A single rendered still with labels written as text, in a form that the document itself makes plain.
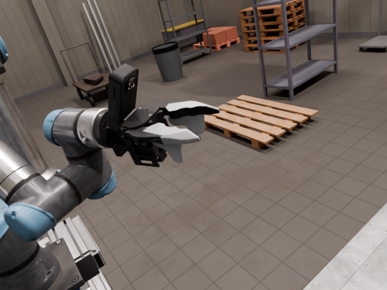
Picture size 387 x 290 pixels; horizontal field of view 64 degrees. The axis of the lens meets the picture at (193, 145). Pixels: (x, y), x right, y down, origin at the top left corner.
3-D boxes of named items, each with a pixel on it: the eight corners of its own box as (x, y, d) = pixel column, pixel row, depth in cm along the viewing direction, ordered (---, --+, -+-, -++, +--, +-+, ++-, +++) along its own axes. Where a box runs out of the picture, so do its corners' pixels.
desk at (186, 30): (209, 41, 932) (205, 19, 903) (177, 54, 880) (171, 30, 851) (197, 41, 981) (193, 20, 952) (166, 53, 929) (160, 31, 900)
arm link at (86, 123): (97, 100, 59) (67, 125, 54) (114, 99, 57) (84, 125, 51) (113, 132, 63) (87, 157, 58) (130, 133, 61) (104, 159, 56)
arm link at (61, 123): (79, 137, 69) (63, 102, 66) (114, 138, 64) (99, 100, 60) (50, 155, 64) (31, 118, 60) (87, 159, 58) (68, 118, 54)
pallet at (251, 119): (321, 121, 342) (321, 111, 337) (262, 154, 309) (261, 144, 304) (246, 100, 445) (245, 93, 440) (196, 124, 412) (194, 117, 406)
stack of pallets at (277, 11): (311, 41, 656) (308, -4, 616) (285, 53, 621) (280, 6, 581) (268, 41, 751) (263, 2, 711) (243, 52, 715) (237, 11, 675)
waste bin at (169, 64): (190, 75, 643) (182, 41, 612) (170, 84, 618) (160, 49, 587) (175, 73, 685) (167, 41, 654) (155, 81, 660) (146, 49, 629)
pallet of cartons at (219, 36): (241, 41, 825) (238, 25, 806) (218, 50, 791) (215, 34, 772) (214, 41, 916) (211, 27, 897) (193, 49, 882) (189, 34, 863)
